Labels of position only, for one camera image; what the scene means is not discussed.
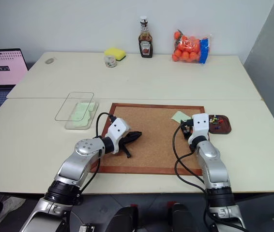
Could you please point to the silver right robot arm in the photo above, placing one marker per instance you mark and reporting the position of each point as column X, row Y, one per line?
column 212, row 164

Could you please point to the brown-framed cork board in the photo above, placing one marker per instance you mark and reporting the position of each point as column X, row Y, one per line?
column 151, row 137

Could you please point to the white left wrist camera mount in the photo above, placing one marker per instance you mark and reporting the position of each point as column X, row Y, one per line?
column 117, row 128

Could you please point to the brown wooden tray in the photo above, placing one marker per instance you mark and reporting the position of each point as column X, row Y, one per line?
column 224, row 129

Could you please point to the stack of green notes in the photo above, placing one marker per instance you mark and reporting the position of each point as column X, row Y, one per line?
column 81, row 116

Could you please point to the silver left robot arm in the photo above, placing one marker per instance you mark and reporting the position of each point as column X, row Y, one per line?
column 79, row 164

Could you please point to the small clear jar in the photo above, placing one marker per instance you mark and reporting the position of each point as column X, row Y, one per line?
column 110, row 61

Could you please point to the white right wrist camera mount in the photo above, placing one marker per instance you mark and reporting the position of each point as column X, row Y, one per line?
column 200, row 123

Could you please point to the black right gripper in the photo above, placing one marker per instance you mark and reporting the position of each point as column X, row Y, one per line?
column 189, row 126

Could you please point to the green sticky note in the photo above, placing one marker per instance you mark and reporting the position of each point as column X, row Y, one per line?
column 178, row 116

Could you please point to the clear plastic container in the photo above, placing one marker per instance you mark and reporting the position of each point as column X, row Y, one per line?
column 62, row 113

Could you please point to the ketchup bottle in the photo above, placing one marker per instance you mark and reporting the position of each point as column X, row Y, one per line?
column 146, row 43

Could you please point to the yellow sponge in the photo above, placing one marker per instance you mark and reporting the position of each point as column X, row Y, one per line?
column 114, row 52

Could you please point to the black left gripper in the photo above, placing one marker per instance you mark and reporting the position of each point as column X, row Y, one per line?
column 125, row 141

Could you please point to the open laptop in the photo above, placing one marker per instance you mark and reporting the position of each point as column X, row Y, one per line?
column 1, row 67

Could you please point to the clear plastic box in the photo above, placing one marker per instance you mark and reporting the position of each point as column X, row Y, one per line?
column 79, row 126

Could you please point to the bag of orange balls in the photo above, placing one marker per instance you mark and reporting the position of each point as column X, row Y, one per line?
column 187, row 48

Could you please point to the dark rounded shape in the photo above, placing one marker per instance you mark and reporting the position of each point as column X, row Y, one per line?
column 125, row 218
column 180, row 217

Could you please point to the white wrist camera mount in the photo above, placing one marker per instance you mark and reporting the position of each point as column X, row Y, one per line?
column 117, row 128
column 200, row 123

